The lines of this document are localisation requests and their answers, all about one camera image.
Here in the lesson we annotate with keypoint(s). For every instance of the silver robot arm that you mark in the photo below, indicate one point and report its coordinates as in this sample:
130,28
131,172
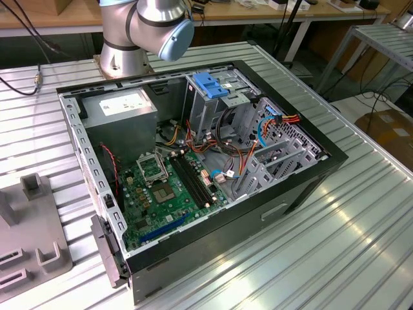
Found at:
122,29

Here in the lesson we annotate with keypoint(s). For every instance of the grey disk bay cage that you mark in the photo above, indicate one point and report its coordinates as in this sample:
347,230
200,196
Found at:
290,139

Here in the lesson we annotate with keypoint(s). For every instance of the black RAM slot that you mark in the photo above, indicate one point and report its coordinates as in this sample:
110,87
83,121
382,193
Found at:
197,179
188,184

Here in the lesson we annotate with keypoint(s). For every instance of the grey optical drive cage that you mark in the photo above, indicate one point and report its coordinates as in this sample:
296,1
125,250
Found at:
206,113

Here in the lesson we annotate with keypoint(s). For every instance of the CPU socket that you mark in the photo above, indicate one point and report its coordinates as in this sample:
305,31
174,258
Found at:
163,193

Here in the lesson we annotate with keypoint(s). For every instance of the blue drive bay latch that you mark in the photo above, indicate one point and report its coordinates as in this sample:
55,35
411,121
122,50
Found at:
209,85

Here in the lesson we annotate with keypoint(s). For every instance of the green motherboard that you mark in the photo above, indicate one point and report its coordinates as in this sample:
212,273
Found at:
167,213

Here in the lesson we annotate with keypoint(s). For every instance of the black PC case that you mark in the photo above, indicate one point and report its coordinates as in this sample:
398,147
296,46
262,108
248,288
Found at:
226,232

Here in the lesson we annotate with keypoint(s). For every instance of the blue expansion slot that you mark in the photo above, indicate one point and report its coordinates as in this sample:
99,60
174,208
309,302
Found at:
164,227

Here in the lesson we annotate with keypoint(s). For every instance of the grey power supply unit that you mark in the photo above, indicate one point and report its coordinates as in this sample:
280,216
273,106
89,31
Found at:
119,129

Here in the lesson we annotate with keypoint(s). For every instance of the black case fan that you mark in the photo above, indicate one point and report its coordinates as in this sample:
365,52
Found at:
106,161

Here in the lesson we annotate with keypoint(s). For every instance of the grey case side latch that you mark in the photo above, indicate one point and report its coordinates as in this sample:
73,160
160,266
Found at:
106,252

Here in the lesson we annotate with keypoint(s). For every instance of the black tripod stand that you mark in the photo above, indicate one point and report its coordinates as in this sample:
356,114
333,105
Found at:
287,35

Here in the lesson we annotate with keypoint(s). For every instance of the wooden desk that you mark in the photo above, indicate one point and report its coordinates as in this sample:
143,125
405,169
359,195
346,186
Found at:
232,13

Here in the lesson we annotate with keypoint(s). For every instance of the large brown cardboard box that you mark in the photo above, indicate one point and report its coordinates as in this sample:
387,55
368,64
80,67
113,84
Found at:
387,129

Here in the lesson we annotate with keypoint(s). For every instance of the grey parts rack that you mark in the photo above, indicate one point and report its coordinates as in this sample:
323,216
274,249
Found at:
32,219

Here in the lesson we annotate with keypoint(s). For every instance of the metal slat side table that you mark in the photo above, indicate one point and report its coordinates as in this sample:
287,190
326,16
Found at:
380,42

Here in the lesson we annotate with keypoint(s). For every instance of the small black device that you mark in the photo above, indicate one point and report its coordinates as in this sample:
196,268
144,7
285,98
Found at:
369,4

